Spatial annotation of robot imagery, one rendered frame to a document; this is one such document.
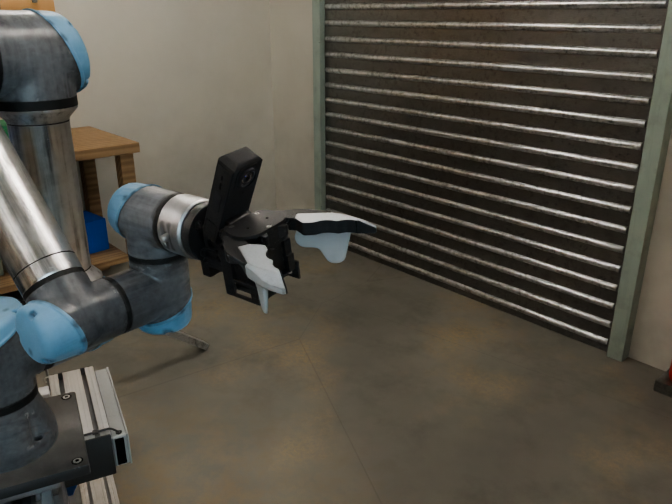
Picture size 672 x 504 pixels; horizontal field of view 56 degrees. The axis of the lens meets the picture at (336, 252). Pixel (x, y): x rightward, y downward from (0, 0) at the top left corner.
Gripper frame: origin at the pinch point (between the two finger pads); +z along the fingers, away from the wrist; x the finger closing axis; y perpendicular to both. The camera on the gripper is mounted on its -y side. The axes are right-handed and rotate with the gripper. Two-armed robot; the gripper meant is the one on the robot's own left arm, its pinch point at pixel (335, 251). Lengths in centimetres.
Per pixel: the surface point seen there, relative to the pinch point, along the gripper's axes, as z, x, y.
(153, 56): -290, -195, 30
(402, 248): -146, -236, 142
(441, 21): -127, -251, 17
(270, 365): -135, -109, 140
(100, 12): -295, -170, 2
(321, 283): -173, -192, 151
